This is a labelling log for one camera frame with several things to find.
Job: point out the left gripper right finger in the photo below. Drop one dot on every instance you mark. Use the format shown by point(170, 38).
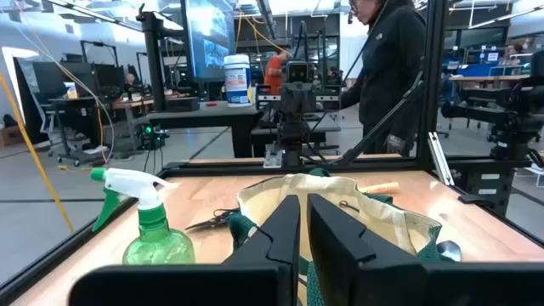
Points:
point(340, 255)

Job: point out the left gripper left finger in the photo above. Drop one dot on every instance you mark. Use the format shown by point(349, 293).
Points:
point(263, 255)

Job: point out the green plastic spray bottle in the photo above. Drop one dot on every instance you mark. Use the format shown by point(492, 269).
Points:
point(157, 242)

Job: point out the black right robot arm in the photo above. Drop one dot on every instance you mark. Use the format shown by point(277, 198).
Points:
point(293, 136)

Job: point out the beige green canvas garden bag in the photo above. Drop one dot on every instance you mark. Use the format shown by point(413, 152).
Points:
point(382, 212)

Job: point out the person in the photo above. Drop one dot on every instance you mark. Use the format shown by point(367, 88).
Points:
point(512, 53)
point(391, 64)
point(274, 72)

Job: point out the white wipes canister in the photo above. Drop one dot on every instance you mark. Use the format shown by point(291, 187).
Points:
point(238, 81)

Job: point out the gray rolling computer desk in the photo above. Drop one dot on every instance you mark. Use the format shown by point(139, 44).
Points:
point(204, 117)

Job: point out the large computer monitor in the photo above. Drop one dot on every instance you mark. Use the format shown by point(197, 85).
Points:
point(210, 38)

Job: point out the black monitor stand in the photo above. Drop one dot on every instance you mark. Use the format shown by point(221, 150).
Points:
point(153, 64)

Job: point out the dark office desk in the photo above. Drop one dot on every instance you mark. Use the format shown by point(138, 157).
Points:
point(72, 102)

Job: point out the brown cardboard box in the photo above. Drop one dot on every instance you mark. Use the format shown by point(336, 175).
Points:
point(10, 136)

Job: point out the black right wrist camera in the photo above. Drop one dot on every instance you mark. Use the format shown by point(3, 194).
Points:
point(299, 72)

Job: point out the black aluminium table frame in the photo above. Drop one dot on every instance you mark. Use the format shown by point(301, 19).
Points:
point(431, 85)

